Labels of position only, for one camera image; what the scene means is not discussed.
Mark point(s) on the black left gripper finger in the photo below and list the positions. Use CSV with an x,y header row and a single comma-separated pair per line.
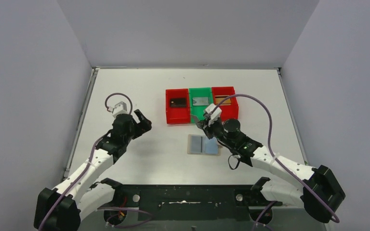
x,y
141,117
139,129

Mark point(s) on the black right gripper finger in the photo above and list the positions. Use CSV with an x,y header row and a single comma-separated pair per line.
x,y
210,133
202,124

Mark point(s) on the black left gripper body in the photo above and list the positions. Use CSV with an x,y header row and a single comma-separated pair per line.
x,y
137,126

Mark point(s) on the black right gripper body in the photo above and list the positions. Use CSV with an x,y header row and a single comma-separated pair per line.
x,y
221,135

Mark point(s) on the beige card holder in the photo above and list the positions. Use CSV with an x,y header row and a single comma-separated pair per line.
x,y
211,147

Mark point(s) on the silver credit card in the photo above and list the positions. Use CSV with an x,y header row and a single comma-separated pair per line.
x,y
200,101

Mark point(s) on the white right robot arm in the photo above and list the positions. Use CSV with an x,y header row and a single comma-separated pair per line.
x,y
315,189

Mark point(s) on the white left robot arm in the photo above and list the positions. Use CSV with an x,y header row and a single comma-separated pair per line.
x,y
58,208

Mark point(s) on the gold credit card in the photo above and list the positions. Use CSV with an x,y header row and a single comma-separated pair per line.
x,y
222,100

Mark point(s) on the green middle bin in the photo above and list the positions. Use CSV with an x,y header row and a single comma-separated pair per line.
x,y
199,92

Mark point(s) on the right red bin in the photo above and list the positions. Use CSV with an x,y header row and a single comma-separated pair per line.
x,y
228,111

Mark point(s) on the red bin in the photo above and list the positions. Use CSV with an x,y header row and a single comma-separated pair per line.
x,y
177,115
228,111

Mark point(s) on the left red bin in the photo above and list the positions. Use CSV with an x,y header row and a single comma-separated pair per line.
x,y
177,115

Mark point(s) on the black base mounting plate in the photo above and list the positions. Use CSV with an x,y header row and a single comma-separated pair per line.
x,y
190,202

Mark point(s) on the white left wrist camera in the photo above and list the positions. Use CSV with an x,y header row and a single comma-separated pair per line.
x,y
118,109

